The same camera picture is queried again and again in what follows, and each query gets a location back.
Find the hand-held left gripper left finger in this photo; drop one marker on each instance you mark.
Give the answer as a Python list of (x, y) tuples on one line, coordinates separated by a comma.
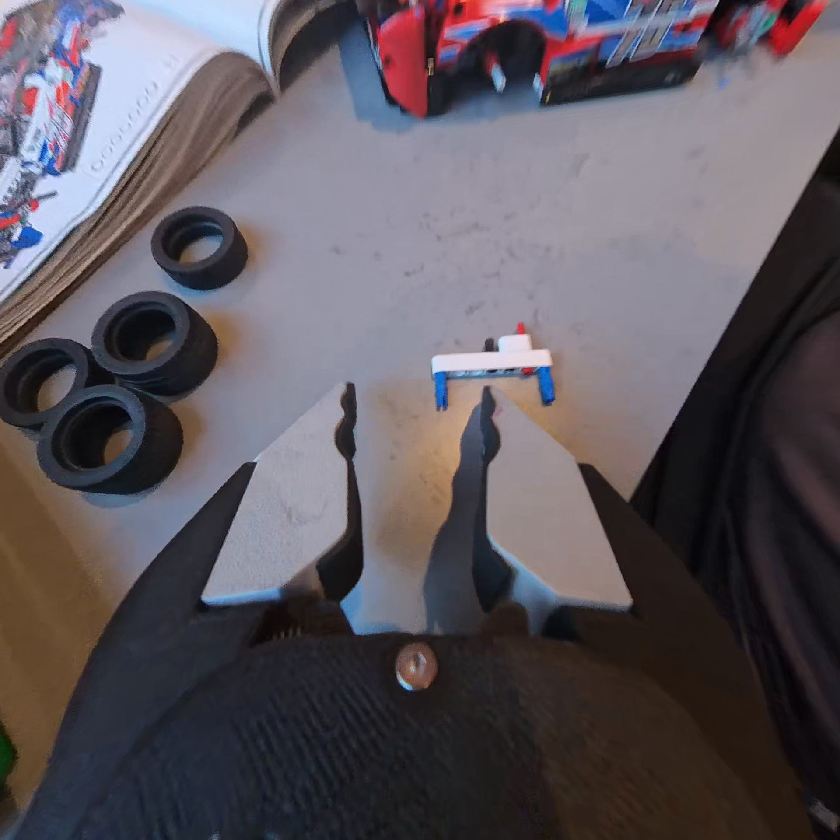
[(289, 518)]

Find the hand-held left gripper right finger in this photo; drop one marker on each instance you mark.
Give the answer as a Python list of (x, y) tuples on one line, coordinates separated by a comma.
[(558, 525)]

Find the white brick beam piece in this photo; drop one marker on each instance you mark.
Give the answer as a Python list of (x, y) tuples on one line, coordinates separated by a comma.
[(485, 359)]

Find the toy brick race car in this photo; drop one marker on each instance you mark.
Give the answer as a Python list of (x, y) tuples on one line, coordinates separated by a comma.
[(590, 46)]

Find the grey desk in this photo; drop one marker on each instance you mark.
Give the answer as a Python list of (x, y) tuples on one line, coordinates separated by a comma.
[(492, 216)]

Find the black rubber tire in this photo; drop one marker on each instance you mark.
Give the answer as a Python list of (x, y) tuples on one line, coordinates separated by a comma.
[(16, 387), (157, 446), (197, 354)]

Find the green box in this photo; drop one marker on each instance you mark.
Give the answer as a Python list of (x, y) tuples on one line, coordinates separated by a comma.
[(5, 754)]

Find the instruction booklet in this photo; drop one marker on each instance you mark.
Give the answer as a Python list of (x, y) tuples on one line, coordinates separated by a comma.
[(118, 98)]

